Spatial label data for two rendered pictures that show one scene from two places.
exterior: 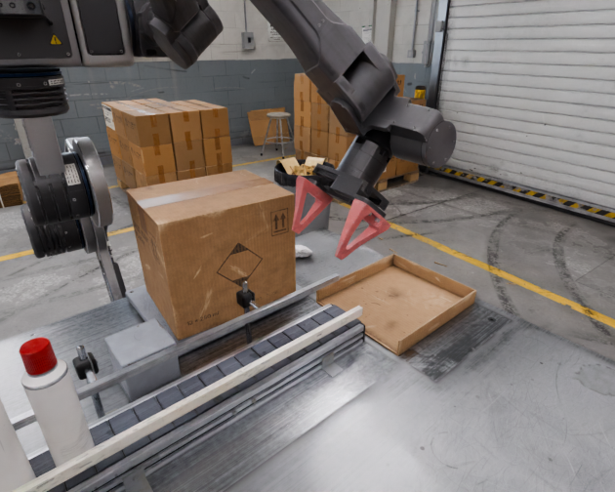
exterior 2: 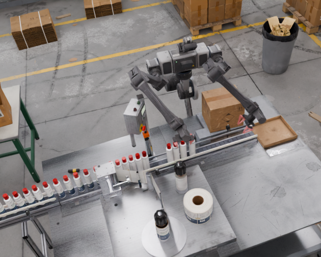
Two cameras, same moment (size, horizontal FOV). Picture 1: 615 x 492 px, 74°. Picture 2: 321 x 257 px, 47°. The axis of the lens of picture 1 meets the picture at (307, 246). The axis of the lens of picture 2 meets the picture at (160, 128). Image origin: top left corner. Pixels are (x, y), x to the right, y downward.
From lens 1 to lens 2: 231 cm
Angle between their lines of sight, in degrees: 29
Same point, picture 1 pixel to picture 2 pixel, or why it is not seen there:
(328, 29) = (244, 102)
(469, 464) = (266, 173)
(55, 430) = (191, 149)
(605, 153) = not seen: outside the picture
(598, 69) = not seen: outside the picture
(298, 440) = (233, 161)
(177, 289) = (212, 122)
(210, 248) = (221, 114)
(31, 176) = (182, 90)
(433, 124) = (260, 118)
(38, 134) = (185, 82)
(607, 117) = not seen: outside the picture
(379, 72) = (253, 107)
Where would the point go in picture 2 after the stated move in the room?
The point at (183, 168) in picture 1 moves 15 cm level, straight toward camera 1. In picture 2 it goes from (211, 6) to (212, 11)
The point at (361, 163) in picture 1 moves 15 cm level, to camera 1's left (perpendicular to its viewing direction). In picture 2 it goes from (250, 118) to (229, 114)
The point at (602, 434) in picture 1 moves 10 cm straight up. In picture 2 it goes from (299, 176) to (302, 168)
